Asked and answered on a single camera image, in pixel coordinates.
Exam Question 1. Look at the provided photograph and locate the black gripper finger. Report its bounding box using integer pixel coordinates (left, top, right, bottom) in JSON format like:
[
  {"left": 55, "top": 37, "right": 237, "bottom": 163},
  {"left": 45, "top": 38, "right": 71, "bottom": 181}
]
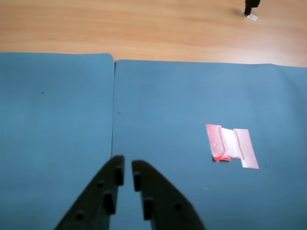
[
  {"left": 131, "top": 160, "right": 207, "bottom": 230},
  {"left": 54, "top": 155, "right": 126, "bottom": 230}
]

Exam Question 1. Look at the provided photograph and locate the red tape patch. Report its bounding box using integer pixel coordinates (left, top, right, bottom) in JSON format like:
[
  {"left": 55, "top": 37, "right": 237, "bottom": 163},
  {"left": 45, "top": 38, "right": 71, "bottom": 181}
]
[{"left": 205, "top": 124, "right": 260, "bottom": 170}]

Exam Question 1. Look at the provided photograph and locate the grey mat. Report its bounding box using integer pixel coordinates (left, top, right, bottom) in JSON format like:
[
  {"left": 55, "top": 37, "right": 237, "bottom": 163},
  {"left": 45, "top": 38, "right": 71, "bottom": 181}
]
[
  {"left": 0, "top": 52, "right": 115, "bottom": 230},
  {"left": 111, "top": 59, "right": 307, "bottom": 230}
]

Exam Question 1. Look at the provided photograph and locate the clear tape piece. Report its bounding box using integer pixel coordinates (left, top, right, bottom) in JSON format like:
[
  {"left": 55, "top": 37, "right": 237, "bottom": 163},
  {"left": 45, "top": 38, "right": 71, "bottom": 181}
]
[{"left": 245, "top": 13, "right": 260, "bottom": 23}]

